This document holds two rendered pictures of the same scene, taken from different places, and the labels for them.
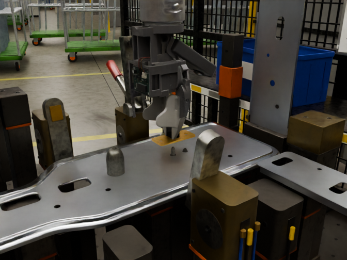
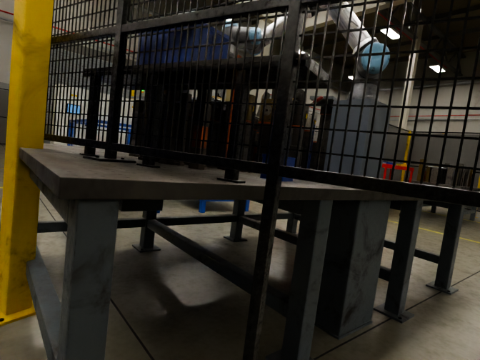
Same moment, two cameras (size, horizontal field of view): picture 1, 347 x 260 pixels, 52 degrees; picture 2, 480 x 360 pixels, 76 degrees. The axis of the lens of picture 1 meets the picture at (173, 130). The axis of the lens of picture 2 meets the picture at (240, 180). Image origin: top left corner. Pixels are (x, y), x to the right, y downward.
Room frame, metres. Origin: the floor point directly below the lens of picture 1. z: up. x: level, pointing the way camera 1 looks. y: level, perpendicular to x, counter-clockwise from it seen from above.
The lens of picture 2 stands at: (2.12, -0.46, 0.78)
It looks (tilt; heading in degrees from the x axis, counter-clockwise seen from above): 5 degrees down; 157
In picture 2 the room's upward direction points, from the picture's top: 7 degrees clockwise
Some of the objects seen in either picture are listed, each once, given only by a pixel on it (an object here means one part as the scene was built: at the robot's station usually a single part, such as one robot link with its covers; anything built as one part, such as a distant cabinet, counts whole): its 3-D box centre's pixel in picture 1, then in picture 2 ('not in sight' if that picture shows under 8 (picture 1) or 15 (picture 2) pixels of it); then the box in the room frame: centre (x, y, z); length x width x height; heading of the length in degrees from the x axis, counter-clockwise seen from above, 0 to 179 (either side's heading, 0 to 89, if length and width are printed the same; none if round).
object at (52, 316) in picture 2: not in sight; (258, 226); (0.37, 0.45, 0.33); 2.56 x 1.61 x 0.66; 107
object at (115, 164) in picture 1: (115, 163); not in sight; (0.57, 0.10, 1.02); 0.03 x 0.03 x 0.07
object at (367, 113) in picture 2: not in sight; (356, 143); (0.91, 0.65, 0.90); 0.20 x 0.20 x 0.40; 17
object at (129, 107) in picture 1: (127, 109); not in sight; (0.74, 0.10, 1.06); 0.03 x 0.01 x 0.03; 35
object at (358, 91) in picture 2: not in sight; (363, 93); (0.91, 0.65, 1.15); 0.15 x 0.15 x 0.10
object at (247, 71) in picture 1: (268, 69); (181, 54); (1.01, -0.27, 1.10); 0.30 x 0.17 x 0.13; 28
